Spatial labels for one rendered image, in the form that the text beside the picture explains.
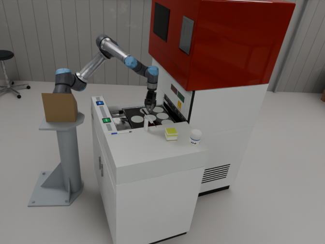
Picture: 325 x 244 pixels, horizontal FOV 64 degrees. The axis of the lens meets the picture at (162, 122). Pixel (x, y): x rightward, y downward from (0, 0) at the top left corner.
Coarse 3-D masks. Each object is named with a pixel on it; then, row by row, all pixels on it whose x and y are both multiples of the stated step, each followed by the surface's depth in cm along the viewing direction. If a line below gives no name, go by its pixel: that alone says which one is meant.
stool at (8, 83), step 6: (0, 54) 365; (6, 54) 367; (12, 54) 372; (0, 60) 359; (6, 72) 383; (6, 78) 386; (6, 84) 391; (12, 84) 420; (24, 84) 408; (0, 90) 385; (12, 90) 389; (18, 96) 384
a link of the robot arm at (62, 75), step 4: (56, 72) 202; (60, 72) 200; (64, 72) 201; (68, 72) 203; (56, 76) 201; (60, 76) 200; (64, 76) 200; (68, 76) 203; (72, 76) 207; (56, 80) 200; (60, 80) 199; (64, 80) 200; (68, 80) 202; (72, 80) 206; (72, 84) 208
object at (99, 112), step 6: (96, 96) 217; (102, 96) 218; (96, 108) 201; (102, 108) 203; (96, 114) 200; (102, 114) 196; (108, 114) 196; (96, 120) 204; (102, 120) 189; (102, 126) 182; (108, 126) 184; (114, 126) 184; (102, 132) 183; (102, 138) 187
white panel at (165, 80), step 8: (152, 64) 250; (160, 72) 234; (160, 80) 237; (168, 80) 220; (160, 88) 240; (168, 88) 222; (176, 88) 208; (160, 96) 242; (168, 96) 224; (176, 96) 209; (184, 96) 196; (192, 96) 186; (176, 104) 211; (184, 104) 198; (192, 104) 190; (184, 112) 199
